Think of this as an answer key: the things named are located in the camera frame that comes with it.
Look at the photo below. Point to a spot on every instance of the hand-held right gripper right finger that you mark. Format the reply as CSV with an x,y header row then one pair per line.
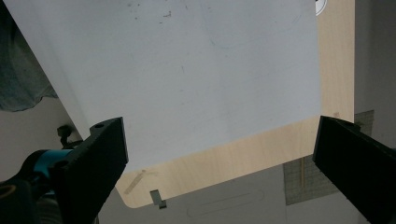
x,y
358,165

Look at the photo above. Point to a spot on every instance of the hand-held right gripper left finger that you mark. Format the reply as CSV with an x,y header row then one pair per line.
x,y
93,161

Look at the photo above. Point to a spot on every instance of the black stand knob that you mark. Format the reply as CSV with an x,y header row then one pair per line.
x,y
67,133

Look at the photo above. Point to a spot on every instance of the blue-grey cloth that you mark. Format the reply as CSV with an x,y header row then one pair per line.
x,y
21,71

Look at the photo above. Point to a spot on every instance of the white table mat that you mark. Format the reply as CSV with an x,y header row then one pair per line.
x,y
186,77

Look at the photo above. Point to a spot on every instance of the white round object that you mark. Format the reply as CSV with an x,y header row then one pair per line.
x,y
320,6

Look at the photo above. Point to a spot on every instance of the small grey metal bracket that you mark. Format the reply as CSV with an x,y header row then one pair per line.
x,y
157,197

